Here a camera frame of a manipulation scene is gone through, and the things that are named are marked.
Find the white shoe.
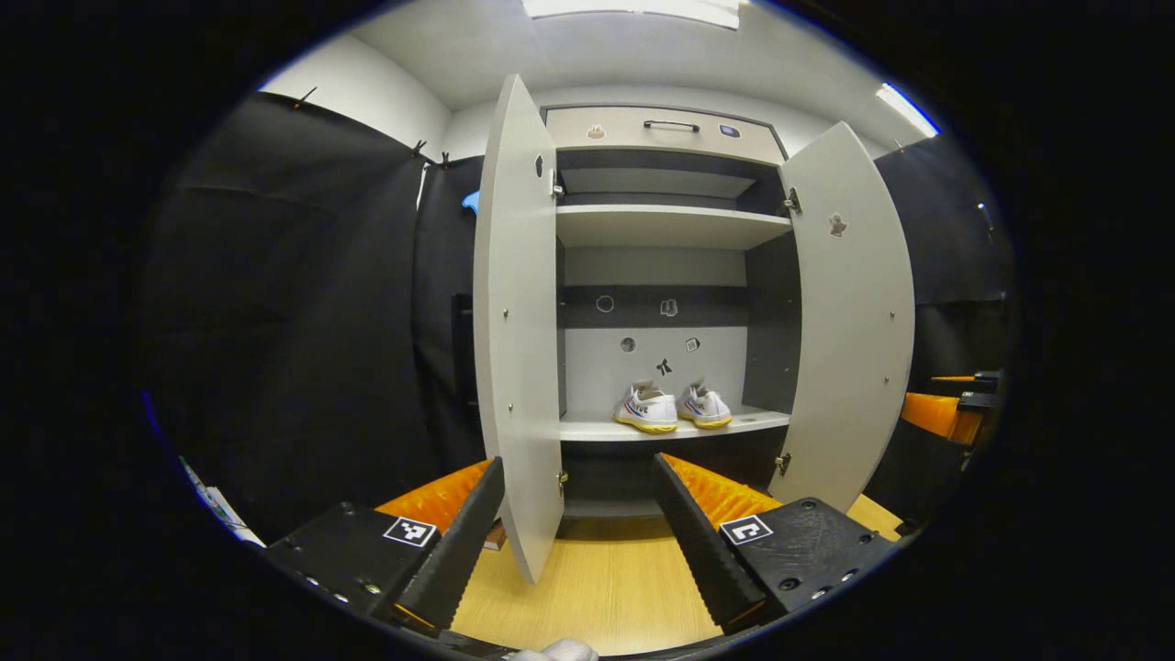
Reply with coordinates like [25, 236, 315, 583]
[613, 381, 680, 434]
[677, 378, 733, 430]

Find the black backdrop cloth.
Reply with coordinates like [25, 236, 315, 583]
[133, 90, 1018, 543]

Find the large ceiling light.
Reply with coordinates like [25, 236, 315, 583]
[521, 0, 743, 30]

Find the grey cabinet door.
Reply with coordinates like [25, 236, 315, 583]
[452, 73, 565, 586]
[771, 121, 916, 515]

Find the small ceiling light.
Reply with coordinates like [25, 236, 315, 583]
[875, 83, 942, 139]

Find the grey shoe cabinet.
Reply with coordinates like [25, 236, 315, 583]
[542, 104, 800, 520]

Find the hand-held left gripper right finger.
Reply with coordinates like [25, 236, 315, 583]
[650, 453, 899, 637]

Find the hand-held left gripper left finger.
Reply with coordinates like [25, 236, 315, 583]
[266, 456, 508, 634]

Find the grey cabinet drawer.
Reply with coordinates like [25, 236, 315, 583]
[544, 106, 786, 166]

